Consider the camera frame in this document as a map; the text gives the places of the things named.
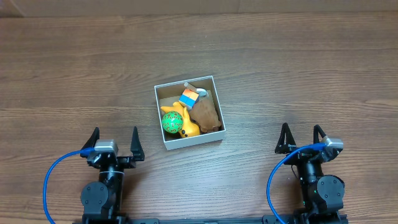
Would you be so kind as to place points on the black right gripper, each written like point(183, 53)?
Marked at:
point(305, 155)

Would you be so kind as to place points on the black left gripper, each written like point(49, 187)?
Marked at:
point(112, 160)

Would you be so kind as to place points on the green number ball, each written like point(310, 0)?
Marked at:
point(172, 122)

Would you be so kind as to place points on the white cardboard box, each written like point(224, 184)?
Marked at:
point(167, 94)

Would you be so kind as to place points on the orange rubber animal toy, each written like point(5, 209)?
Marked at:
point(189, 129)

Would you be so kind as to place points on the colourful puzzle cube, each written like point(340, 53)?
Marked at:
point(188, 98)

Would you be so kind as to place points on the brown plush hamster toy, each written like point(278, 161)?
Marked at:
point(205, 115)

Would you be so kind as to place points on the white wooden rattle drum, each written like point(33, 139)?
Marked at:
point(200, 91)

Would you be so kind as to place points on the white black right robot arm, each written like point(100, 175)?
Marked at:
point(322, 194)

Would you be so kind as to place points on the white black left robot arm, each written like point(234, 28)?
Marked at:
point(102, 199)

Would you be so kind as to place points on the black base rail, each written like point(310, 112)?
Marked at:
point(266, 219)

